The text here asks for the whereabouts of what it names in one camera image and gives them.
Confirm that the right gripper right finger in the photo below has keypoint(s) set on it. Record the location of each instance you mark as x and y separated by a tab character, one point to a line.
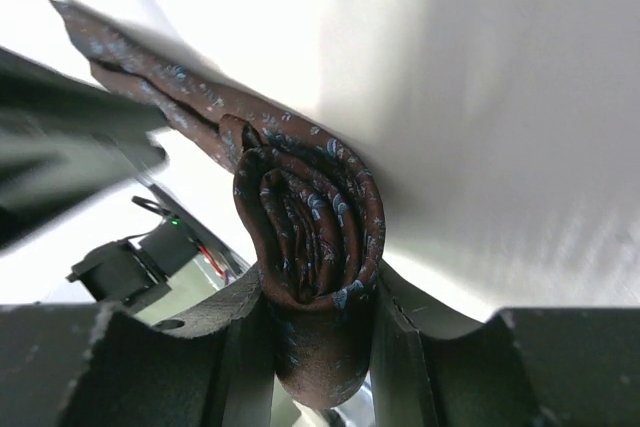
433	366

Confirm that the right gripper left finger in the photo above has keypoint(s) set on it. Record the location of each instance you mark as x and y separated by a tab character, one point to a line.
135	375

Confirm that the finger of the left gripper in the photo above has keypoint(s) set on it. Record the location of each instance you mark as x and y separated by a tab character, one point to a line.
63	142

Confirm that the brown floral tie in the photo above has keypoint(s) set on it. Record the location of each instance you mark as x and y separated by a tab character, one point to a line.
309	203

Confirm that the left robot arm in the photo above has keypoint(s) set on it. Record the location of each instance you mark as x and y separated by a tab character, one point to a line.
136	270

